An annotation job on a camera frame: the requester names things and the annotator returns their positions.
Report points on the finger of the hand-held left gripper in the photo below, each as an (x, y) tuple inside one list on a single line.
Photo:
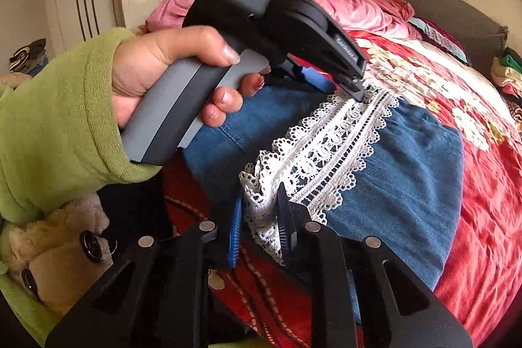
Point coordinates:
[(352, 87), (291, 68)]

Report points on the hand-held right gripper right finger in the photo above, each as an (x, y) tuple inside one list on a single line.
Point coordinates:
[(283, 225)]

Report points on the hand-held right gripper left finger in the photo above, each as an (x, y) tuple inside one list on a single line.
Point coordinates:
[(236, 234)]

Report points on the blue denim pants lace trim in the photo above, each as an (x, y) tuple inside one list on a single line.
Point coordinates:
[(399, 176)]

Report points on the person's left hand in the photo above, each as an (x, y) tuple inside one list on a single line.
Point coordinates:
[(163, 50)]

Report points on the pink fleece blanket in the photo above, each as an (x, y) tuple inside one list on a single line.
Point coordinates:
[(367, 9)]

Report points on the dark patterned pillow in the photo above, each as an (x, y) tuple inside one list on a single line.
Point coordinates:
[(440, 38)]

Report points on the dark grey headboard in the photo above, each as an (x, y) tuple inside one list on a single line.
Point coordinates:
[(448, 17)]

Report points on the pile of folded clothes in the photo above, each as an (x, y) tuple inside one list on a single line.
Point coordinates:
[(507, 73)]

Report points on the red floral bedsheet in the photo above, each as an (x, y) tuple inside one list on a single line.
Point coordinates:
[(481, 209)]

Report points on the stack of dark clothes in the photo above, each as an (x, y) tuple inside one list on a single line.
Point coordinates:
[(28, 54)]

